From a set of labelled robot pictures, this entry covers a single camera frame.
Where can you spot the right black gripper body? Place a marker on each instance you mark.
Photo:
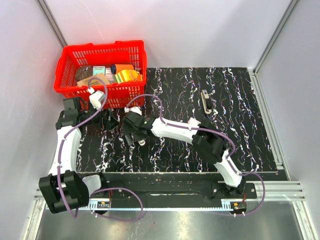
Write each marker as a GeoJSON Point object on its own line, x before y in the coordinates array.
{"type": "Point", "coordinates": [127, 131]}

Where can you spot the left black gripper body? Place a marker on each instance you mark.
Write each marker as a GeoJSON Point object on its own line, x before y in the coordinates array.
{"type": "Point", "coordinates": [96, 119]}

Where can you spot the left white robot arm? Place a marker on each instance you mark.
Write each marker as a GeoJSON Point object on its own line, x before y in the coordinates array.
{"type": "Point", "coordinates": [65, 155]}

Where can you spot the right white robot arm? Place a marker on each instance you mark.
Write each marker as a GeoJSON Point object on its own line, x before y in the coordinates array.
{"type": "Point", "coordinates": [211, 146]}

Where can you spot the brown cardboard box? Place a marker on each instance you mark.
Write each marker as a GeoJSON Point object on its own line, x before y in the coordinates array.
{"type": "Point", "coordinates": [95, 80]}

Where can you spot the pink white small box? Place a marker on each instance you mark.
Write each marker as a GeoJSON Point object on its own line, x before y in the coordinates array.
{"type": "Point", "coordinates": [109, 75]}

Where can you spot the yellow orange snack box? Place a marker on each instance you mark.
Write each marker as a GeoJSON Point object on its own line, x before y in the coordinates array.
{"type": "Point", "coordinates": [126, 76]}

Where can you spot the teal white box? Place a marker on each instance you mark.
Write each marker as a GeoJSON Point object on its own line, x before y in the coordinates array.
{"type": "Point", "coordinates": [98, 70]}

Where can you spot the red plastic shopping basket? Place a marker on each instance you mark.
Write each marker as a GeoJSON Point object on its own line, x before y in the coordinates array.
{"type": "Point", "coordinates": [121, 52]}

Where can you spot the orange bottle blue cap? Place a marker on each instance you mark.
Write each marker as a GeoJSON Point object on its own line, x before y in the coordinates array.
{"type": "Point", "coordinates": [116, 68]}

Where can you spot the brown round cookie pack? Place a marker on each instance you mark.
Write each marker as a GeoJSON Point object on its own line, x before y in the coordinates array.
{"type": "Point", "coordinates": [83, 72]}

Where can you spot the red white staple box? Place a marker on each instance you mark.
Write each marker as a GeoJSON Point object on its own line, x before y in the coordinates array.
{"type": "Point", "coordinates": [193, 121]}

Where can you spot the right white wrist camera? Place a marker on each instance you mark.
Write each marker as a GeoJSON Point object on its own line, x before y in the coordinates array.
{"type": "Point", "coordinates": [134, 109]}

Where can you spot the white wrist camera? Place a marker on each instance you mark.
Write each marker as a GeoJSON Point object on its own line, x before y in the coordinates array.
{"type": "Point", "coordinates": [134, 109]}
{"type": "Point", "coordinates": [96, 98]}

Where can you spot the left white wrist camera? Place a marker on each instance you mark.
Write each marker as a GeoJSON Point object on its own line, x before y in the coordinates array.
{"type": "Point", "coordinates": [96, 98]}

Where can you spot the aluminium frame rail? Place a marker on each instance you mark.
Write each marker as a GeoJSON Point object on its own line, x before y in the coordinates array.
{"type": "Point", "coordinates": [267, 190]}

